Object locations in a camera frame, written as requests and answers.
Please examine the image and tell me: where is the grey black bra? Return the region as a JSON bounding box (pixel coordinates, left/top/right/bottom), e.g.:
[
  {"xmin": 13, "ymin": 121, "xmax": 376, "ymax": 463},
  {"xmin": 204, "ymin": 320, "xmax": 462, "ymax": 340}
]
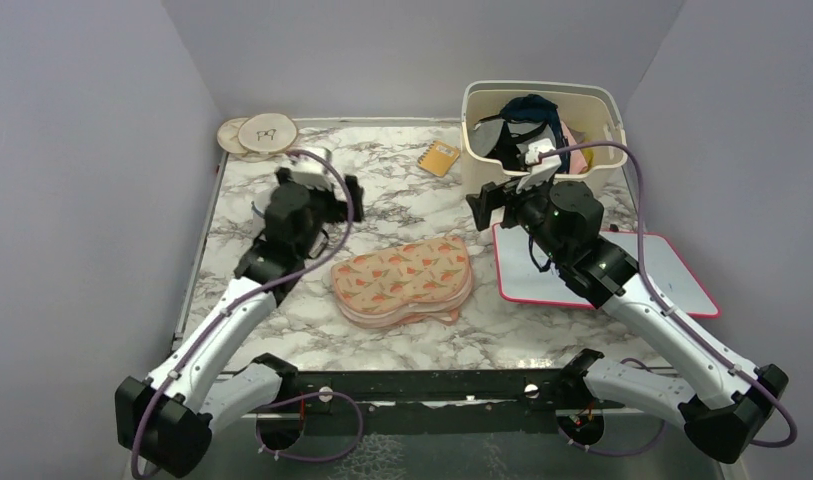
[{"xmin": 467, "ymin": 116, "xmax": 556, "ymax": 158}]

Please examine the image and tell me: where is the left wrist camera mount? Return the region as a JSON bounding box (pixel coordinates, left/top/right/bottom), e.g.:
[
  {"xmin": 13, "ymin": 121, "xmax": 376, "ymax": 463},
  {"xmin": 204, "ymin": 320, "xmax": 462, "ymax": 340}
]
[{"xmin": 288, "ymin": 147, "xmax": 333, "ymax": 191}]

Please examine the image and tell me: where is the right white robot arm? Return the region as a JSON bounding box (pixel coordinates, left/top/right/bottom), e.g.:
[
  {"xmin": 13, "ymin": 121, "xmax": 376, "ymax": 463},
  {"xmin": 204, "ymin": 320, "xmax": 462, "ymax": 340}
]
[{"xmin": 466, "ymin": 180, "xmax": 788, "ymax": 464}]

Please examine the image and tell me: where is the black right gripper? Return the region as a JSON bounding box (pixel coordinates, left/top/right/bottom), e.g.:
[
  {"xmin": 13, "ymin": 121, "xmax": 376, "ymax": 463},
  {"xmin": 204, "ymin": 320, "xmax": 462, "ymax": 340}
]
[{"xmin": 467, "ymin": 168, "xmax": 568, "ymax": 265}]

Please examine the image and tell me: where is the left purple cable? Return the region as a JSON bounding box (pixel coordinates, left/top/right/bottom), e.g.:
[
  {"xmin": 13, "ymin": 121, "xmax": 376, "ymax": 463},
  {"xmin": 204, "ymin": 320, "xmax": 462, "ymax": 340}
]
[{"xmin": 130, "ymin": 148, "xmax": 366, "ymax": 480}]

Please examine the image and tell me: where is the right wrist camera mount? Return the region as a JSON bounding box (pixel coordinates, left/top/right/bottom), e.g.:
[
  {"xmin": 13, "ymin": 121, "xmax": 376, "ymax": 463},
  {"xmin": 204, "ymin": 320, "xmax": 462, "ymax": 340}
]
[{"xmin": 516, "ymin": 138, "xmax": 562, "ymax": 193}]

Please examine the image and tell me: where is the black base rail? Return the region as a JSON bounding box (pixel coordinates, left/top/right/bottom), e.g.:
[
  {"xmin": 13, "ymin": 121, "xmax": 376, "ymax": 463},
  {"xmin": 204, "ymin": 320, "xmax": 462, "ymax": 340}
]
[{"xmin": 247, "ymin": 368, "xmax": 612, "ymax": 438}]

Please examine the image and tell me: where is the white cylindrical mesh bag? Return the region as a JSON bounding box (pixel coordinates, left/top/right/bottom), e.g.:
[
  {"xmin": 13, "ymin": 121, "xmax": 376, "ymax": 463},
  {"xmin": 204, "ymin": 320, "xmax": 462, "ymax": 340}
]
[{"xmin": 250, "ymin": 201, "xmax": 264, "ymax": 235}]

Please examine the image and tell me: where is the yellow spiral notebook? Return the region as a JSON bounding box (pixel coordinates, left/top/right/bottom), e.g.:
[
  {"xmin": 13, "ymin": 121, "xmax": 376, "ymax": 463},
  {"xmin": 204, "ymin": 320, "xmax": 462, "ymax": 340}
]
[{"xmin": 418, "ymin": 140, "xmax": 460, "ymax": 177}]

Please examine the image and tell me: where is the dark blue garment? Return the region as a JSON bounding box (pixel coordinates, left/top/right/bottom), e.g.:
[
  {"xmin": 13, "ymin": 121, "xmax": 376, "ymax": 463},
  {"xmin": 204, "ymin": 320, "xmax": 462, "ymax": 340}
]
[{"xmin": 499, "ymin": 94, "xmax": 567, "ymax": 145}]

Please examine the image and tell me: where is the black garment in basket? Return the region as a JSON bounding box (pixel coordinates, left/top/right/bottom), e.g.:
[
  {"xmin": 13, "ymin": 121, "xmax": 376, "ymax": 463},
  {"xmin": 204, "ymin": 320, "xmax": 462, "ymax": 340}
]
[{"xmin": 484, "ymin": 137, "xmax": 527, "ymax": 172}]

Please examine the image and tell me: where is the pink garment in basket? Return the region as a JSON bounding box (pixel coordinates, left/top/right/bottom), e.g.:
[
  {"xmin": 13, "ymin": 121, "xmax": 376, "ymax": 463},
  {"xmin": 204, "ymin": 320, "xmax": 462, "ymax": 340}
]
[{"xmin": 561, "ymin": 121, "xmax": 590, "ymax": 175}]

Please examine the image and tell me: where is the floral mesh laundry bag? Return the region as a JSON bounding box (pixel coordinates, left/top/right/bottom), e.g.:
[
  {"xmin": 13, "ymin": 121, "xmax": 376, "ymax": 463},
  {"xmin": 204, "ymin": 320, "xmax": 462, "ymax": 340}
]
[{"xmin": 330, "ymin": 236, "xmax": 474, "ymax": 329}]

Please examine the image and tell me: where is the yellow garment in basket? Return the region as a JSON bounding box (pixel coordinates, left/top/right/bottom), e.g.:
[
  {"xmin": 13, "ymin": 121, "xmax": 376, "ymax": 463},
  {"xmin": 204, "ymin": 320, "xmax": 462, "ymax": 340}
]
[{"xmin": 580, "ymin": 148, "xmax": 594, "ymax": 171}]

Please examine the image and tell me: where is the rear round wooden coaster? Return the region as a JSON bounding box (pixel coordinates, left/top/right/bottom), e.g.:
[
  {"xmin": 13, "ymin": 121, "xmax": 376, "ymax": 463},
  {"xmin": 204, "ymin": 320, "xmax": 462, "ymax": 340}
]
[{"xmin": 216, "ymin": 117, "xmax": 248, "ymax": 155}]

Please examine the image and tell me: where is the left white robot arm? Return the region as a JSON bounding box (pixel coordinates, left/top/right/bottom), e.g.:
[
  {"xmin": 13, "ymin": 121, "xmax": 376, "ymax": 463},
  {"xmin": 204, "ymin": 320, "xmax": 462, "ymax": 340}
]
[{"xmin": 114, "ymin": 165, "xmax": 364, "ymax": 479}]

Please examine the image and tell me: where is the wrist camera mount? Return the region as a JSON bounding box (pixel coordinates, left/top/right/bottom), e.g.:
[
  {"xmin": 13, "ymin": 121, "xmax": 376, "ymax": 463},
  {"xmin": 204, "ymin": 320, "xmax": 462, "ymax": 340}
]
[
  {"xmin": 288, "ymin": 147, "xmax": 333, "ymax": 191},
  {"xmin": 516, "ymin": 138, "xmax": 562, "ymax": 193}
]

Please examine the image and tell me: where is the cream plastic laundry basket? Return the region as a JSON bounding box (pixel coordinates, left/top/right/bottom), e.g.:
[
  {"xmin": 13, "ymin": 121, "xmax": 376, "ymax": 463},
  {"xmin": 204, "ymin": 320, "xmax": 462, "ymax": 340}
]
[{"xmin": 460, "ymin": 80, "xmax": 626, "ymax": 194}]

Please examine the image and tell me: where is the pink framed whiteboard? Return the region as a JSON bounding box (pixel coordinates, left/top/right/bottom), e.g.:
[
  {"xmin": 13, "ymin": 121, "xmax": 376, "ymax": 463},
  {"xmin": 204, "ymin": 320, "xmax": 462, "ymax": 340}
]
[{"xmin": 492, "ymin": 224, "xmax": 720, "ymax": 319}]

